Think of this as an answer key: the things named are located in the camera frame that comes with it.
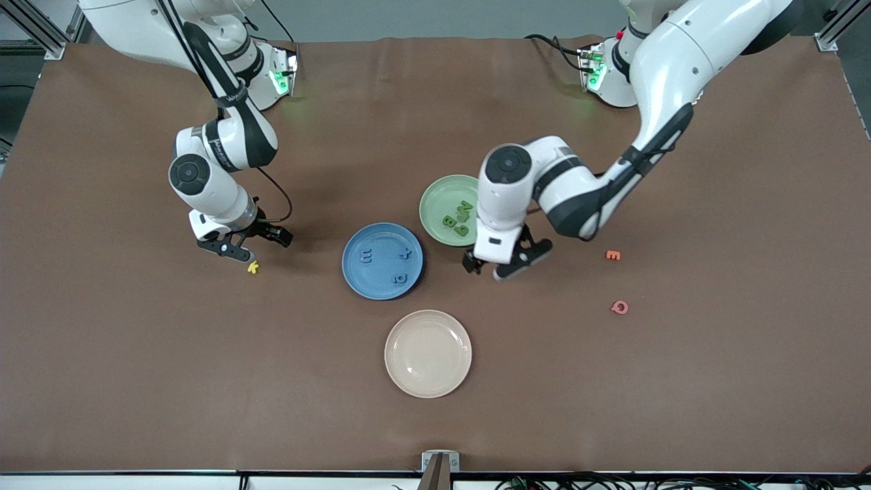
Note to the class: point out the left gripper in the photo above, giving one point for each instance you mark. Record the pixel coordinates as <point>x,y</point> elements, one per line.
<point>470,262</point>

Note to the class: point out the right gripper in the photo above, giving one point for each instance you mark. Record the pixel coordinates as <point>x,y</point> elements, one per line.
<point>260,230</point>

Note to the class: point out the green foam letter q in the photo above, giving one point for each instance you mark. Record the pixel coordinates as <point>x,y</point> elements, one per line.
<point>463,231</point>

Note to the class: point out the green foam letter B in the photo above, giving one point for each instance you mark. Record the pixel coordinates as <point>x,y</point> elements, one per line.
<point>449,221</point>

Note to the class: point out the blue foam letter p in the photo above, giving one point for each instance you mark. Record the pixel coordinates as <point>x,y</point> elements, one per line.
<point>399,278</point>

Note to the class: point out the blue foam letter m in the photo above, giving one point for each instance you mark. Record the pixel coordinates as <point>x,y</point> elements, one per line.
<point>366,257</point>

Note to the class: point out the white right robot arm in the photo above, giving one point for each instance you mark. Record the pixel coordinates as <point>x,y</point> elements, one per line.
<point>136,27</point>

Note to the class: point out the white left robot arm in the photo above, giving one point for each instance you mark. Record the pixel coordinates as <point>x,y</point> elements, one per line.
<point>687,47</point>

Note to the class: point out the yellow foam letter k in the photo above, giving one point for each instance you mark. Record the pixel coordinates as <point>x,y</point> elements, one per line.
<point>252,267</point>

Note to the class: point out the green plate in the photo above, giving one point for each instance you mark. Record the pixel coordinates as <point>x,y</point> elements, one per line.
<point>435,204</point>

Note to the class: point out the blue plate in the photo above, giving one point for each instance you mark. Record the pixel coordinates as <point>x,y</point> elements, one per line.
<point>381,286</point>

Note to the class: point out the beige plate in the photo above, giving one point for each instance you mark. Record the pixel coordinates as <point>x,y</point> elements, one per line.
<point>428,354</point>

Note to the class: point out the pink foam letter Q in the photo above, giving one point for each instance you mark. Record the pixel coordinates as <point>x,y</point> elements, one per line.
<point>614,307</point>

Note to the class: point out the brown table cover mat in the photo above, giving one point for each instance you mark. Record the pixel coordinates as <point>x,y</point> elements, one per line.
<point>435,422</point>

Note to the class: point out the grey metal bracket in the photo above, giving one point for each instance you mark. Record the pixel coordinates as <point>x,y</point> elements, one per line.
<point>427,461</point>

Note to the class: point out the dark metal post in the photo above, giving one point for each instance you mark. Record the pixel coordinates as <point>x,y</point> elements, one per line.
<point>435,480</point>

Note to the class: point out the aluminium frame profile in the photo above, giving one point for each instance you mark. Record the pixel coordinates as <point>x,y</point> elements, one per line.
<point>53,49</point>
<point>825,42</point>

